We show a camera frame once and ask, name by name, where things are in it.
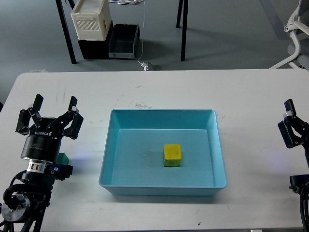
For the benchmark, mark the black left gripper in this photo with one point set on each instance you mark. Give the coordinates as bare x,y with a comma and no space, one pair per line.
44,136

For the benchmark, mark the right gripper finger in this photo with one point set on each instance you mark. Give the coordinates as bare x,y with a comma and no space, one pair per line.
294,130

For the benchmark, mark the green block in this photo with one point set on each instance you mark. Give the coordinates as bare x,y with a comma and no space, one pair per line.
62,159

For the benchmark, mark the yellow block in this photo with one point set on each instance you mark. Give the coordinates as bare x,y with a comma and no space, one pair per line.
172,155

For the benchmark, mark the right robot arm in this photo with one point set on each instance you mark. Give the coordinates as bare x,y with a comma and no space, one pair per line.
304,199

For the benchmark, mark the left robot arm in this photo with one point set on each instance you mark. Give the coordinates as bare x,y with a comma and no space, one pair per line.
30,191

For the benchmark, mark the light blue plastic box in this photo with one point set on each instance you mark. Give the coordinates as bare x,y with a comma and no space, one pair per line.
133,162

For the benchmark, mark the black storage crate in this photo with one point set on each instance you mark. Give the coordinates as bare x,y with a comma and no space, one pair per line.
96,49

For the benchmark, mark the white office chair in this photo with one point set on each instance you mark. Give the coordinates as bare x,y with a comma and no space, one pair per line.
297,24

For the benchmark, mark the black open bin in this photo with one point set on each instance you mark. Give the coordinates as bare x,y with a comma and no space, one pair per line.
123,41

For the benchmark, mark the white plastic crate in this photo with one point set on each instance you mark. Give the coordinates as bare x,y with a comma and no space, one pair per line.
92,19

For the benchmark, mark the white power adapter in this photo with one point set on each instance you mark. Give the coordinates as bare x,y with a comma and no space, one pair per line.
147,66

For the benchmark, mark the black left table leg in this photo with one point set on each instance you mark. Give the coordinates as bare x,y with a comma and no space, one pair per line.
65,29

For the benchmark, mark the black table leg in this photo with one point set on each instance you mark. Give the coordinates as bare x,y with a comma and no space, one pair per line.
182,13
65,29

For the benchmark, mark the black right table leg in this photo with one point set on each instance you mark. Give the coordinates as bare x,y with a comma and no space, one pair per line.
182,13

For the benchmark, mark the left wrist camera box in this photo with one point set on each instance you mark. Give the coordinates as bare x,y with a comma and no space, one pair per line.
58,171

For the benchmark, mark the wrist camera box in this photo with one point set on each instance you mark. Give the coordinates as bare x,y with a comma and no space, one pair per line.
298,182
58,171

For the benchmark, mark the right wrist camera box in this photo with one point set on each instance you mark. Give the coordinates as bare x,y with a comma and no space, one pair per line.
298,182

